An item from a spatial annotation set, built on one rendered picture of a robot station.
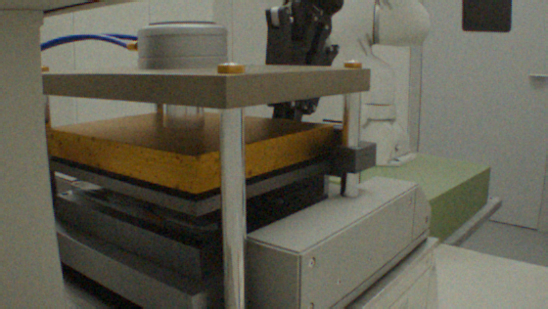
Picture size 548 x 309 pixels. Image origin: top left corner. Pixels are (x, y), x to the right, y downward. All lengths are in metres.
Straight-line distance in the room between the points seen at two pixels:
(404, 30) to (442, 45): 2.43
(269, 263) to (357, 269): 0.09
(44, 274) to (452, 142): 3.37
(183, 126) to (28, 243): 0.18
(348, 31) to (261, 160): 0.81
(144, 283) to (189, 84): 0.15
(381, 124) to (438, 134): 2.47
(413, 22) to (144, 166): 0.88
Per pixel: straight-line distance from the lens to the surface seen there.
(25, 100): 0.30
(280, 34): 0.53
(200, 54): 0.40
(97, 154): 0.40
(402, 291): 0.48
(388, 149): 1.15
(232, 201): 0.30
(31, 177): 0.31
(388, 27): 1.14
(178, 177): 0.32
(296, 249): 0.31
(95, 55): 2.65
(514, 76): 3.41
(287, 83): 0.32
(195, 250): 0.33
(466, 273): 0.90
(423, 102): 3.62
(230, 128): 0.29
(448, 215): 1.03
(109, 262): 0.39
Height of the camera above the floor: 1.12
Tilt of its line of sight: 12 degrees down
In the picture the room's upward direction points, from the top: straight up
